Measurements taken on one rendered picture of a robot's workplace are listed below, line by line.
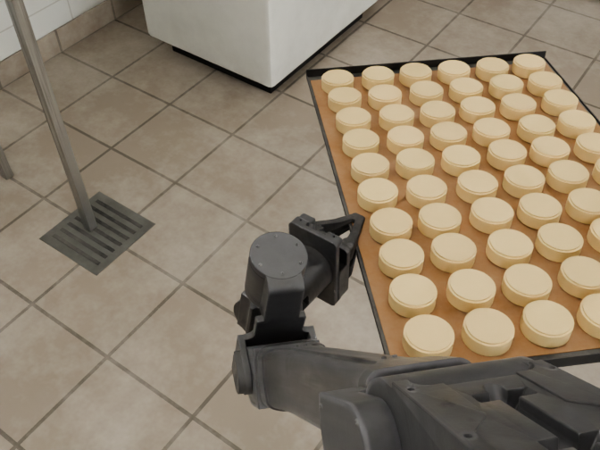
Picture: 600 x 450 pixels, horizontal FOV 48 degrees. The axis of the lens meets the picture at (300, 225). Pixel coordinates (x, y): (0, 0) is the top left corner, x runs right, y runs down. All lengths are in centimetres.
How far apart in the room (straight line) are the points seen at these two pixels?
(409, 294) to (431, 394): 43
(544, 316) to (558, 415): 46
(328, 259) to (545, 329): 23
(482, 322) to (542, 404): 42
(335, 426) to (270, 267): 33
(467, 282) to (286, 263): 20
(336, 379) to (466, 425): 18
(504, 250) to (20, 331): 151
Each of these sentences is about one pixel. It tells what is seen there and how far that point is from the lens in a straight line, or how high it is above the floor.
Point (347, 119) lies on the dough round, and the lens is 97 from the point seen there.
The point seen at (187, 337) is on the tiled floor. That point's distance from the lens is 190.
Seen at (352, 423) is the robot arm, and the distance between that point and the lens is 31.
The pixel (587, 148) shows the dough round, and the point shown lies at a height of 98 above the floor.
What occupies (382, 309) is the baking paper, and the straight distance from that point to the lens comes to 73.
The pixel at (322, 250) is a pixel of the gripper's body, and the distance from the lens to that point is 75.
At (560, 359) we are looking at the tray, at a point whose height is 101.
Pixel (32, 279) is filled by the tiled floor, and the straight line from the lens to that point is 214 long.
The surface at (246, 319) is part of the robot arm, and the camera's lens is 72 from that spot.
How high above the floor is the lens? 158
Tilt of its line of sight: 48 degrees down
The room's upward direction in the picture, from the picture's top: straight up
